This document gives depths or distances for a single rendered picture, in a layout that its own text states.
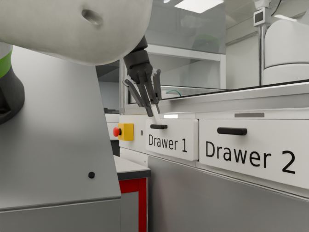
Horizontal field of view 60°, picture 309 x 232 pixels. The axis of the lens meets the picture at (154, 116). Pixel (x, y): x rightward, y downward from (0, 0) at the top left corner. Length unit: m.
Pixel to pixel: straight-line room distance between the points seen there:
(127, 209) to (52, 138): 0.59
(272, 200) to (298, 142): 0.13
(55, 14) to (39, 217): 0.22
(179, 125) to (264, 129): 0.29
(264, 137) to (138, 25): 0.35
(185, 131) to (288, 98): 0.30
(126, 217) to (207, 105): 0.48
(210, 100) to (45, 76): 0.38
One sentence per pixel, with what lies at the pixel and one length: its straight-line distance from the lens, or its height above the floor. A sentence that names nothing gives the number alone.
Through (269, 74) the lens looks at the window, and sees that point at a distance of 0.58.
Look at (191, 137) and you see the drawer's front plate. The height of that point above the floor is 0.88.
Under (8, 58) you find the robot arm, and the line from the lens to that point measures 0.41.
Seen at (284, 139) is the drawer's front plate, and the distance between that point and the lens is 0.51.
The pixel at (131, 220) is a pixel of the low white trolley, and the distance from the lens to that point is 0.96.
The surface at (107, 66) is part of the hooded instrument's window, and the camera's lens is 1.64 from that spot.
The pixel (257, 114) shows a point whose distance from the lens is 0.57.
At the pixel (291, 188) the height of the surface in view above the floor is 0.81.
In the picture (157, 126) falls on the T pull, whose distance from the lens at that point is 0.80.
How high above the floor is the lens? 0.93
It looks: 1 degrees up
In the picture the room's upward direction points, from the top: straight up
